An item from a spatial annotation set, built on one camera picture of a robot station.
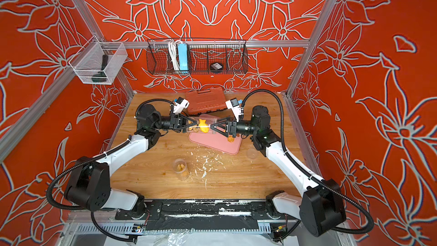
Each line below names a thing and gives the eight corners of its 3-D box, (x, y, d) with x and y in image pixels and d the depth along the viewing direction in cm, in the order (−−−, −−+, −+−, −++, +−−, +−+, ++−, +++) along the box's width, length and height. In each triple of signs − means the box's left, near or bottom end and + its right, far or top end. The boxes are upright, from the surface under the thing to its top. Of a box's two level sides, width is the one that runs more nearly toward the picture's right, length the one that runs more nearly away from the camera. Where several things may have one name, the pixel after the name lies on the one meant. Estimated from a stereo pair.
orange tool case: (188, 116, 107) (188, 111, 104) (186, 95, 120) (185, 91, 116) (228, 109, 111) (228, 105, 107) (221, 89, 123) (221, 85, 120)
